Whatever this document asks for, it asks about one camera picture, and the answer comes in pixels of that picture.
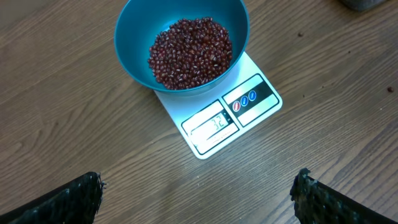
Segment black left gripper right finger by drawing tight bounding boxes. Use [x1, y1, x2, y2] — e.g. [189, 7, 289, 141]
[290, 168, 397, 224]

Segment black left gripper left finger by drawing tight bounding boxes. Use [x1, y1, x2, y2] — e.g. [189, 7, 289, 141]
[1, 172, 105, 224]

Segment white kitchen scale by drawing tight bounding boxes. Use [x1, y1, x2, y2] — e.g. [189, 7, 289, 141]
[156, 54, 283, 159]

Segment blue bowl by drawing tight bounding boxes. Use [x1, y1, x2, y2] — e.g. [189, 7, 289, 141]
[114, 0, 250, 96]

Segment red beans in bowl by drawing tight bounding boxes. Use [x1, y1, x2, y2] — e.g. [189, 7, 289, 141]
[147, 17, 233, 90]

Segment spilled bean on table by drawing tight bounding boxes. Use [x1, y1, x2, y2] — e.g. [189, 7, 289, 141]
[387, 86, 394, 93]

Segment clear plastic container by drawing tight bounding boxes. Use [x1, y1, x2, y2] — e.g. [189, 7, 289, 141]
[340, 0, 387, 12]

